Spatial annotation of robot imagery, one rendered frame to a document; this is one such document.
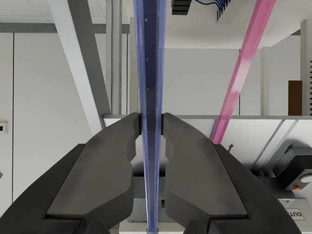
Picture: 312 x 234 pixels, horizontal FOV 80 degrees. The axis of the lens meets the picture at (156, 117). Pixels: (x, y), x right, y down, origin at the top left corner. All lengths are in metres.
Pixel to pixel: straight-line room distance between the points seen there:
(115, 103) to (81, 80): 0.31
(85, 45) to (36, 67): 2.16
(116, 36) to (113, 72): 0.10
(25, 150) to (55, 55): 1.06
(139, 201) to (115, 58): 0.39
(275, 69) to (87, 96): 2.27
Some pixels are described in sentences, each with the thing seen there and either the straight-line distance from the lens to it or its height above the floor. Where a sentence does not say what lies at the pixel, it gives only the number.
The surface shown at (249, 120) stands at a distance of 0.34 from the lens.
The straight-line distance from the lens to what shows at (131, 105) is 0.69.
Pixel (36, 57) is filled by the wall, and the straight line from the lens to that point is 2.44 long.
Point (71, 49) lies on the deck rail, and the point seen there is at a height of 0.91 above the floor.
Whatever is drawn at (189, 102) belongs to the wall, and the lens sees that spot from 2.04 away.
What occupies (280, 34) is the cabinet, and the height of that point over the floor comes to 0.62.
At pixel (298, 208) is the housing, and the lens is 0.65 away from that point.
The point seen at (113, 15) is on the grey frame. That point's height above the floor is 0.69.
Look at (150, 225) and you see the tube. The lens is 0.32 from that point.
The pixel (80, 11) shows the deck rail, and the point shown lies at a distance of 0.25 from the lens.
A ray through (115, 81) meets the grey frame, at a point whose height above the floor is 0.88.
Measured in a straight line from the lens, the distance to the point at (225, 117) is 0.30.
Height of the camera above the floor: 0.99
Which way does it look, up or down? level
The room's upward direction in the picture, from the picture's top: 180 degrees counter-clockwise
